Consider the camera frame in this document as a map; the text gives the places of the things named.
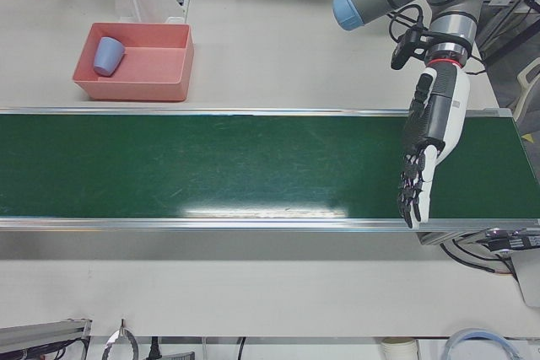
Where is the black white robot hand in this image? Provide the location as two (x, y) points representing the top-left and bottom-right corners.
(397, 64), (472, 232)

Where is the light blue plastic cup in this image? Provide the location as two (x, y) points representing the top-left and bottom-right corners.
(92, 36), (125, 78)

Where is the white paper cup stack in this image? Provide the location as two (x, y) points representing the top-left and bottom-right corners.
(378, 336), (419, 360)

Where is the pink plastic box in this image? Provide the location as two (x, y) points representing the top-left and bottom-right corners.
(71, 21), (196, 103)

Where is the white office chair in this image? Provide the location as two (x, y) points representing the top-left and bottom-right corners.
(516, 62), (540, 134)

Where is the grey flat panel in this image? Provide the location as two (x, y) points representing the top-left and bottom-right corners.
(509, 245), (540, 307)

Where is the green conveyor belt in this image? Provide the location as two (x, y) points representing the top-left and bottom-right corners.
(0, 106), (540, 248)

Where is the metal reacher grabber tool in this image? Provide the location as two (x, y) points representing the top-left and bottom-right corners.
(102, 319), (141, 360)

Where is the aluminium profile bar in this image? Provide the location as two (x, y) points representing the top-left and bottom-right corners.
(0, 318), (94, 360)

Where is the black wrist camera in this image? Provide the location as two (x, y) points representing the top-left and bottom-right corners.
(390, 28), (428, 71)

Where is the black cable bundle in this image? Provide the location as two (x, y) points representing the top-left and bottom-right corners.
(440, 236), (515, 276)

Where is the teal cable coil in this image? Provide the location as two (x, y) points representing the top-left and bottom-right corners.
(441, 327), (521, 360)

